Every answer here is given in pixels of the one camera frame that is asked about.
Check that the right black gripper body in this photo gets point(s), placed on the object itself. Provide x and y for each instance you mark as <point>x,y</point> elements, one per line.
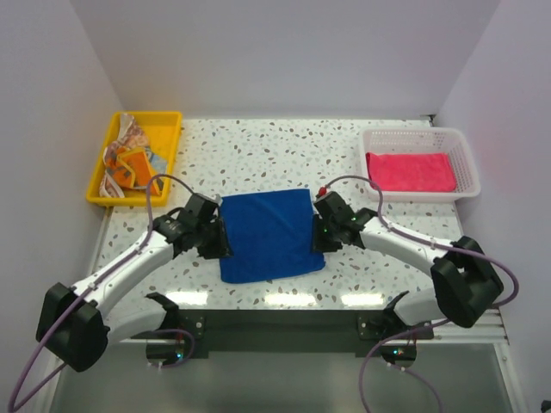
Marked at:
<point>325,238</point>

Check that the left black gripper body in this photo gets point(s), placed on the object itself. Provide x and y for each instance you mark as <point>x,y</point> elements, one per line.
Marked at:
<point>211,242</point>

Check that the blue towel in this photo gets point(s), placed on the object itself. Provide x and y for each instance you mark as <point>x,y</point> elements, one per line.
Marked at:
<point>270,234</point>

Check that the pink microfiber towel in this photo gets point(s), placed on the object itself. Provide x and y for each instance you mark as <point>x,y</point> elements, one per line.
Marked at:
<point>425,172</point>

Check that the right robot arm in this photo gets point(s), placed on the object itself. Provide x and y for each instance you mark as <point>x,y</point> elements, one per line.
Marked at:
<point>464,283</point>

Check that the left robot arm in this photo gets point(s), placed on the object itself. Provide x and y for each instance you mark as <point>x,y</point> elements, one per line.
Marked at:
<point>72,319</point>

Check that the white orange patterned towel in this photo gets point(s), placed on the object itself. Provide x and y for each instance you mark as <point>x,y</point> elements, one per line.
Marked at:
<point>129,160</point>

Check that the yellow plastic bin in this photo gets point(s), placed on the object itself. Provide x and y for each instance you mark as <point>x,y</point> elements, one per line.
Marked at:
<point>164,128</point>

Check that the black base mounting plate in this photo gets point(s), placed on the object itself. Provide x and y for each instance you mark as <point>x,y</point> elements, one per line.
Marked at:
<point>286,331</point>

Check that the white perforated plastic basket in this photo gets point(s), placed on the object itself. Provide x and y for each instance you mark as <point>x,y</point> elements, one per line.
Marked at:
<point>423,141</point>

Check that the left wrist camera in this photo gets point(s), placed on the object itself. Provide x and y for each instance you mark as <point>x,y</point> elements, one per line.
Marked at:
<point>217,199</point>

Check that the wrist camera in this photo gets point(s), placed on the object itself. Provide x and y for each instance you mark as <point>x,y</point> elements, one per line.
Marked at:
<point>322,192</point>
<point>217,199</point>

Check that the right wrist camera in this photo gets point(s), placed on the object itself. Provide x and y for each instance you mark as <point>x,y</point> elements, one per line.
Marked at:
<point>322,192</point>

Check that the aluminium extrusion rail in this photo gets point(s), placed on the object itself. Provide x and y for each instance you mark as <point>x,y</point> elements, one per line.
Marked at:
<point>489,329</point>

